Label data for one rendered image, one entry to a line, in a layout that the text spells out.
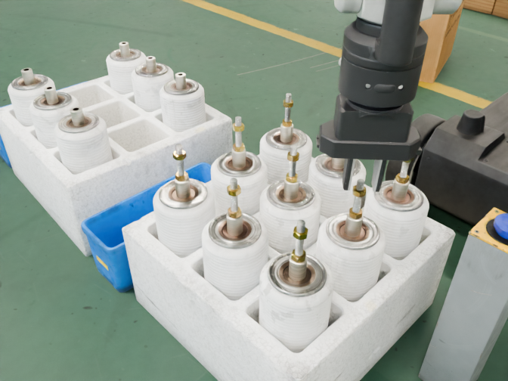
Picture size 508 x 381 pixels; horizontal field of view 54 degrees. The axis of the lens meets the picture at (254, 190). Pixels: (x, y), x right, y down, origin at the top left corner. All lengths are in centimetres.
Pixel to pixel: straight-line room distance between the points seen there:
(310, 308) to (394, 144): 22
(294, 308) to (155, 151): 52
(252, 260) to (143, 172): 41
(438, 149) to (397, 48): 59
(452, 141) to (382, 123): 50
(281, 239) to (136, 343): 32
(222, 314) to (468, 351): 35
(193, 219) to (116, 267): 24
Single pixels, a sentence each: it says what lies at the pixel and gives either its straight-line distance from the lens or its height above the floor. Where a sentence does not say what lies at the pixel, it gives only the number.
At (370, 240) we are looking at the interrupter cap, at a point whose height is 25.
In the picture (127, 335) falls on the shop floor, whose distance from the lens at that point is 93.
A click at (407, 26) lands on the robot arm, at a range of 51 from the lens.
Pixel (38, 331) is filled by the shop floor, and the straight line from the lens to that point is 98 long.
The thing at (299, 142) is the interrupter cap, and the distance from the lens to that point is 90.
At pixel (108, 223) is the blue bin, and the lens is 101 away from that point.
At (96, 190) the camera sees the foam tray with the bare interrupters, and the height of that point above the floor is 15.
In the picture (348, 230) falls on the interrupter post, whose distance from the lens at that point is 71.
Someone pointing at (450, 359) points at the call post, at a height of 9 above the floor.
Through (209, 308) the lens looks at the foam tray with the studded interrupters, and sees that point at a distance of 72.
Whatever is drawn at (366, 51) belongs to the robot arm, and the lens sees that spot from 54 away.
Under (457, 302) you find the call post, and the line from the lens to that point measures 75.
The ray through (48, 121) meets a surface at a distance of 108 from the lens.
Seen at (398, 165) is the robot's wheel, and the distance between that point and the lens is 111.
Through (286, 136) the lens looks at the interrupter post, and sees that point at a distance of 90.
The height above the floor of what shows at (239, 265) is 23.
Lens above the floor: 73
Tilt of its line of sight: 37 degrees down
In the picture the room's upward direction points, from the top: straight up
